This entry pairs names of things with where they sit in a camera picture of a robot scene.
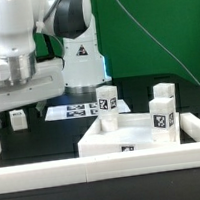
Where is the fiducial marker sheet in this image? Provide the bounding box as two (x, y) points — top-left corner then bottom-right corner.
(43, 98), (133, 122)

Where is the white square table top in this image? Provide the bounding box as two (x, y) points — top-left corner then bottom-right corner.
(78, 113), (180, 157)

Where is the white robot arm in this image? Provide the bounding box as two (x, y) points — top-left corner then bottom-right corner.
(0, 0), (92, 113)

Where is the white front barrier wall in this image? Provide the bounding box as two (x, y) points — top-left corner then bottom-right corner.
(0, 111), (200, 195)

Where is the grey cable right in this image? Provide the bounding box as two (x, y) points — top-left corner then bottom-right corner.
(110, 0), (200, 100)

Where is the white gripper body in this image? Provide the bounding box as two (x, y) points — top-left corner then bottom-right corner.
(0, 60), (65, 112)

